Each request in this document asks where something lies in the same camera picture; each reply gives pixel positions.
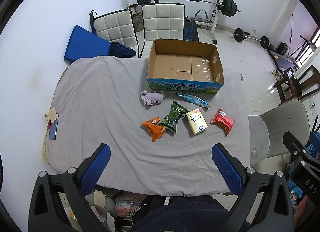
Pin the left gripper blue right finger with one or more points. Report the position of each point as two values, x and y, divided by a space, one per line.
241 181

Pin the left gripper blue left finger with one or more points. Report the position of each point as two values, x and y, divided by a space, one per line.
79 182

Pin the red snack packet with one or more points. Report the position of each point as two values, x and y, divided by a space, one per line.
222 120

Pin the yellow tissue pack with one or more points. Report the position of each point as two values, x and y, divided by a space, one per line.
196 121

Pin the green wet wipes pack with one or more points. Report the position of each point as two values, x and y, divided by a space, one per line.
173 117

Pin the blue long snack packet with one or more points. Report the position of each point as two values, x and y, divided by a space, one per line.
193 99

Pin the orange snack packet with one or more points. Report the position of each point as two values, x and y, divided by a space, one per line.
156 131

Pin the purple cloth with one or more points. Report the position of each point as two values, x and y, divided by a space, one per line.
152 98

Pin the grey plastic chair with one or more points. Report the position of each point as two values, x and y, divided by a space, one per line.
267 130

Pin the blue smartphone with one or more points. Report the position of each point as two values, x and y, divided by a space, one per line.
53 130

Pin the beige paper note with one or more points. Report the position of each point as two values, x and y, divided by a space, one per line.
52 115

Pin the dark wooden chair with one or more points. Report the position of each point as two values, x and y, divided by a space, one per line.
289 87

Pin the open cardboard box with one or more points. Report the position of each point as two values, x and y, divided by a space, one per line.
178 65

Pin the dark blue garment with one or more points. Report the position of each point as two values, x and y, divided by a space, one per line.
121 51

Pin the blue foam mat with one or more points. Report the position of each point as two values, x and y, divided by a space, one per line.
83 44

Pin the barbell on floor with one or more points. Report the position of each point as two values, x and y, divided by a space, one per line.
240 35

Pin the black bench pad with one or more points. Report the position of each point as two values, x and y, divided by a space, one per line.
190 31

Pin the white padded chair left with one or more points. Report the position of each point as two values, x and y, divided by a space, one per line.
115 26

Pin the white padded chair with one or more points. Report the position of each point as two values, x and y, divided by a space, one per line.
162 20
115 26

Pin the white weight bench rack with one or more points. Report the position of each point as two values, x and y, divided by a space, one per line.
210 24

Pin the barbell on rack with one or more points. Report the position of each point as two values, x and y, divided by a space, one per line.
227 7

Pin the white padded chair right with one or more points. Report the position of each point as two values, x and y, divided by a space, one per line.
162 20

